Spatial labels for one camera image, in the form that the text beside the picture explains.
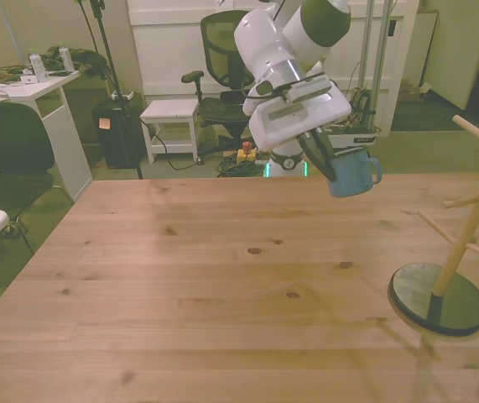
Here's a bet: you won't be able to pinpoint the black padded chair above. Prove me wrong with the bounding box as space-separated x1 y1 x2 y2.
0 102 75 254

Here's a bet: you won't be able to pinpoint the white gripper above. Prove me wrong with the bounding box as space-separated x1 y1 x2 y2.
248 89 353 183

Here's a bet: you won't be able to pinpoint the black coiled floor cables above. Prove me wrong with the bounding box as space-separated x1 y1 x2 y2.
216 150 272 179

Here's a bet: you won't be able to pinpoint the wooden mug tree black base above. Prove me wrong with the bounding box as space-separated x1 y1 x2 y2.
388 113 479 338

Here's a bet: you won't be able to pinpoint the camouflage cloth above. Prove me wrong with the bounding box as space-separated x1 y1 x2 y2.
39 46 111 81

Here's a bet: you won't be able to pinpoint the blue enamel mug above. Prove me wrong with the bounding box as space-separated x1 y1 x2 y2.
326 149 384 199

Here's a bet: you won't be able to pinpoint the black tripod stand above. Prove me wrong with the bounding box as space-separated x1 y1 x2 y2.
73 0 145 181

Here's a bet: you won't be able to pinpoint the black computer tower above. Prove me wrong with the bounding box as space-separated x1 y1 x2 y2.
91 102 146 170

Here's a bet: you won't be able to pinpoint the tangled coloured wires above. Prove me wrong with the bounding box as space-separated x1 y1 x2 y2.
346 86 377 128

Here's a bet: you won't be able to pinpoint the white desk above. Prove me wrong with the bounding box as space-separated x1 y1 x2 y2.
0 70 95 202

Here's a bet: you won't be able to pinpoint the grey flat wrist camera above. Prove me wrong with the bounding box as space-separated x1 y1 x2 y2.
286 76 334 104

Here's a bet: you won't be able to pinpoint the aluminium profile post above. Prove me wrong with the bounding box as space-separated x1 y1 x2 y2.
358 0 377 127
371 0 393 132

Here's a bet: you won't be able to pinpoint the yellow emergency stop button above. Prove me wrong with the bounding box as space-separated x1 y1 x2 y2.
237 141 258 163

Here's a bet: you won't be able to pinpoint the white low stool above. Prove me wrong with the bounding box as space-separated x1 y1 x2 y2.
139 99 202 165

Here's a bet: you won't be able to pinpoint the cardboard box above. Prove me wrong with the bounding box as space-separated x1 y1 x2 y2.
398 79 434 104

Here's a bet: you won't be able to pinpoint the clear plastic bottle green cap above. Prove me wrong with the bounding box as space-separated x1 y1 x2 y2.
28 48 49 84
57 41 75 74

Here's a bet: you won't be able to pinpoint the white wheeled cart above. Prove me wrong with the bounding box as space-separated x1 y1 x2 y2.
301 121 380 175

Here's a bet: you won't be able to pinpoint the white panelled partition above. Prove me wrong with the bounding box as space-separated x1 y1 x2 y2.
128 0 419 138

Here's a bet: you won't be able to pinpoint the black mesh office chair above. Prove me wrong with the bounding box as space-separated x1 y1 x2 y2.
180 10 265 157

